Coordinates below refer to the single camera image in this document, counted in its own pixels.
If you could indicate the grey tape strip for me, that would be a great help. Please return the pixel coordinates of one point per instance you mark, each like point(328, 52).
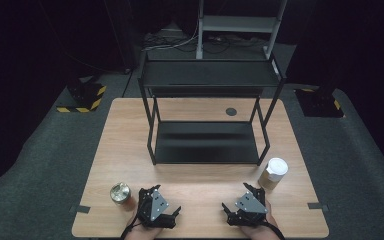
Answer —
point(80, 209)
point(317, 206)

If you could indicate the black two-tier metal rack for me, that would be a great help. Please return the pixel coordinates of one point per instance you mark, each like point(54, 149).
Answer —
point(206, 143)

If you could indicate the black stand base, striped edge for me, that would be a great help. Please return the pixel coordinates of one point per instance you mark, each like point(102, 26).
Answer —
point(85, 95)
point(320, 103)

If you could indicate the gold-lidded glass jar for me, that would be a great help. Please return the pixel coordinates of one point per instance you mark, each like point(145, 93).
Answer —
point(120, 192)

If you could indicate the grey metal stand frame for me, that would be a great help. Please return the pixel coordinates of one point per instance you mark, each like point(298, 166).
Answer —
point(238, 24)

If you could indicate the person's left hand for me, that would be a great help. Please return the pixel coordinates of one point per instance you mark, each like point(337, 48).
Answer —
point(145, 233)

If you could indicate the person's right hand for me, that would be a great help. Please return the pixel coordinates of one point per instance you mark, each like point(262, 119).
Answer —
point(263, 231)

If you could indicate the round black table grommet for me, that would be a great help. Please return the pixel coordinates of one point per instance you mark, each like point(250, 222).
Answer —
point(231, 111)

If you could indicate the white-lidded jar of brown powder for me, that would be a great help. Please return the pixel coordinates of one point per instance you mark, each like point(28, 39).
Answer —
point(276, 168)

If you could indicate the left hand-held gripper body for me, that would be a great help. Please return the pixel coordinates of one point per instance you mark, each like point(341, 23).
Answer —
point(158, 205)

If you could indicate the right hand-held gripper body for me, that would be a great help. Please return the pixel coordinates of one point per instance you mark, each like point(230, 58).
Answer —
point(250, 203)

